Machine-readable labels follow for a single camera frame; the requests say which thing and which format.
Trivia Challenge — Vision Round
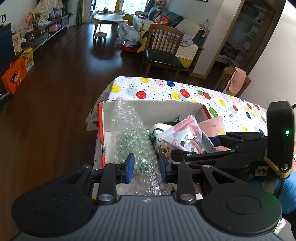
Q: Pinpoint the christmas print drawstring bag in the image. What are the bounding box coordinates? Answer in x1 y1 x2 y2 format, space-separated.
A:
148 117 180 163

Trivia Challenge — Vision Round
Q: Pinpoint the pink cartoon plastic pouch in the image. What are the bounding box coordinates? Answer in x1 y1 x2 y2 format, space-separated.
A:
159 114 217 155

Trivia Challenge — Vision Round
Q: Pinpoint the clear bubble wrap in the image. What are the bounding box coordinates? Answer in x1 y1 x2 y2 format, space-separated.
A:
111 97 172 196

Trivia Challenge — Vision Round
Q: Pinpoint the balloon print tablecloth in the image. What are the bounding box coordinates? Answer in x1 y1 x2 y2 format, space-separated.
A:
97 76 267 135

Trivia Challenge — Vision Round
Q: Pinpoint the pink mesh bath sponge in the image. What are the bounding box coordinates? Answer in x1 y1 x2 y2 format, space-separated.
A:
198 116 226 137

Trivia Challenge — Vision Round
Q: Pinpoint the red cardboard box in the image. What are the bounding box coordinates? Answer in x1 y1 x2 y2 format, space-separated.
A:
94 100 211 169

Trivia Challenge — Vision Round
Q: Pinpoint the pink towel on chair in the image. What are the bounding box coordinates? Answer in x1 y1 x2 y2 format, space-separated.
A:
223 67 247 96

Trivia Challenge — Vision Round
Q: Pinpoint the wooden chair with towel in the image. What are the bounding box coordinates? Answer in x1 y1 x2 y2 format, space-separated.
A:
215 67 251 97

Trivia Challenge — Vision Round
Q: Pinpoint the sofa with blankets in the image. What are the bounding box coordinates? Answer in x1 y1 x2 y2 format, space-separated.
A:
132 6 206 72

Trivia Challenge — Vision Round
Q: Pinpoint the dark wooden chair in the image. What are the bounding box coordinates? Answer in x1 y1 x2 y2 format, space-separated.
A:
142 24 184 79

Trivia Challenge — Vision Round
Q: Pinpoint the small wooden stool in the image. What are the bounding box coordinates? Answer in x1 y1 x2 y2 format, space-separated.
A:
93 32 107 44

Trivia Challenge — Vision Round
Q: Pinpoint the orange gift bag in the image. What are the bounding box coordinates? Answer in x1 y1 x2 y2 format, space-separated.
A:
1 57 27 94

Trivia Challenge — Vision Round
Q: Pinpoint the round white coffee table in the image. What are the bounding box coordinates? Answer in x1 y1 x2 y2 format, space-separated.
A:
93 13 125 36

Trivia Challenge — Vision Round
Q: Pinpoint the tv cabinet with clutter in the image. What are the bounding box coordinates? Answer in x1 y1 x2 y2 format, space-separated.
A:
16 15 70 56

